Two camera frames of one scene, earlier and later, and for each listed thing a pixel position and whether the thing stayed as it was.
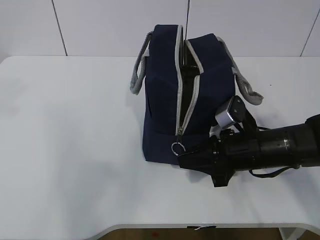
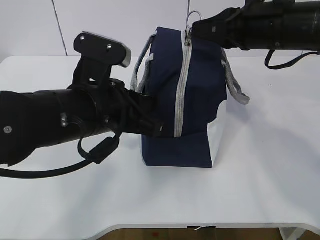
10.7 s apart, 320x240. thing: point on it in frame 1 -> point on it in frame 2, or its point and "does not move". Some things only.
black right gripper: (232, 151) -> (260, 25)
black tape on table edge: (197, 227) does not move
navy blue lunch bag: (186, 83) does not move
